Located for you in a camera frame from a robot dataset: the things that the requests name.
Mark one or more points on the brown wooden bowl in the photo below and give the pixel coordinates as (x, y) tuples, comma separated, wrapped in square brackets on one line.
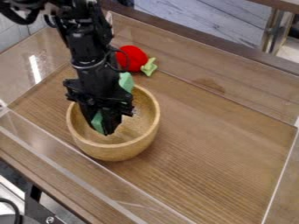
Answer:
[(134, 135)]

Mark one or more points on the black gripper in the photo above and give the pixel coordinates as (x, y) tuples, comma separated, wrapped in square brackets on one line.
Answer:
[(94, 85)]

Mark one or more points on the metal table leg background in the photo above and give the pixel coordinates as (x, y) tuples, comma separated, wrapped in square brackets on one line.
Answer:
[(276, 30)]

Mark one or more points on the green rectangular stick block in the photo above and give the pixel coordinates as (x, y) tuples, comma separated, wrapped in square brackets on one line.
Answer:
[(120, 99)]

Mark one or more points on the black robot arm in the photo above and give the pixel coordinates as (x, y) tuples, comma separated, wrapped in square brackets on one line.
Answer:
[(86, 32)]

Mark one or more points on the black clamp under table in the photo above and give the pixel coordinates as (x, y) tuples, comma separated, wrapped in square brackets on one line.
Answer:
[(36, 214)]

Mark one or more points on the red plush strawberry toy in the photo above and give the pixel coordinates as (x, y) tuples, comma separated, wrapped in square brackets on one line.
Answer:
[(135, 61)]

